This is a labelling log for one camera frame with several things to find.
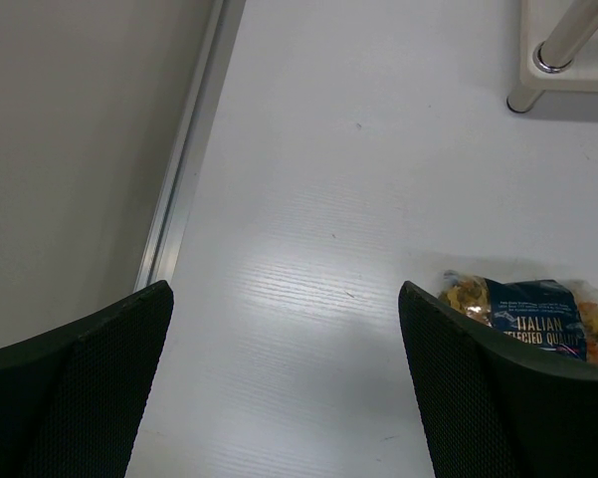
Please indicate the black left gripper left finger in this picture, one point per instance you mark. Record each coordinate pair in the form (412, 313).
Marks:
(72, 398)

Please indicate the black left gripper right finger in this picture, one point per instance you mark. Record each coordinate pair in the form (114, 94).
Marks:
(492, 406)

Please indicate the Agnesi fusilli pasta bag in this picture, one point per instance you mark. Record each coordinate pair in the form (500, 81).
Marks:
(555, 316)

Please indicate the white two-tier shelf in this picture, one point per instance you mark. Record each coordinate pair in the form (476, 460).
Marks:
(558, 51)

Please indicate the aluminium table edge rail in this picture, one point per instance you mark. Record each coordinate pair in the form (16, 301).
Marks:
(188, 150)

